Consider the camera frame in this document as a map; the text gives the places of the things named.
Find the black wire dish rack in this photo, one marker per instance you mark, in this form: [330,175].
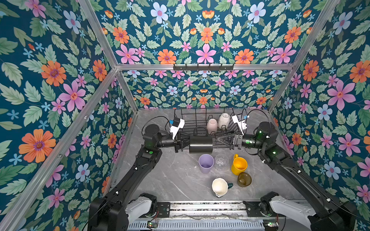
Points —
[200,117]

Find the black mug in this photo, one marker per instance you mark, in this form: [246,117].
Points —
[200,144]

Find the clear glass cup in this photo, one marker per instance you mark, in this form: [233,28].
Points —
[221,162]

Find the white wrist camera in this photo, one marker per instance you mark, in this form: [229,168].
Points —
[177,124]
[241,122]

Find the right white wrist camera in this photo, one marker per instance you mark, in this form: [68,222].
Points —
[241,122]

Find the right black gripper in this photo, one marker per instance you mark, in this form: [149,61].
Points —
[237,141]

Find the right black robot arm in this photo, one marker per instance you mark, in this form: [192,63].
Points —
[324,212]

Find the yellow mug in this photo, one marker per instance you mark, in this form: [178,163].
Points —
[239,165]

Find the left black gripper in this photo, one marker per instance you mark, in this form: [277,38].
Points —
[177,141]

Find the aluminium mounting rail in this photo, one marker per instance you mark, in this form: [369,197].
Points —
[208,208]

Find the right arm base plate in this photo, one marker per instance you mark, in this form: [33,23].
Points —
[259,209]

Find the black hook rail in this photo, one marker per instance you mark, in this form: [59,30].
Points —
[203,67]

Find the dark green mug cream inside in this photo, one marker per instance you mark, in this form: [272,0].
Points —
[220,187]

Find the white slotted cable duct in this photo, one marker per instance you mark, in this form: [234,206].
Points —
[197,225]

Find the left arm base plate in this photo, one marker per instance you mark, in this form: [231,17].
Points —
[161,210]

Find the white ceramic mug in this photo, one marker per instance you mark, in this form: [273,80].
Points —
[223,121]

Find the lilac plastic tumbler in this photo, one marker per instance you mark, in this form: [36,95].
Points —
[206,162]

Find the amber glass cup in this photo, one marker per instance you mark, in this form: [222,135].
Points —
[244,179]

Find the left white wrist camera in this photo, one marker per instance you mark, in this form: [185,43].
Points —
[177,124]

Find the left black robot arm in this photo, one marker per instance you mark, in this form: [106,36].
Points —
[115,211]

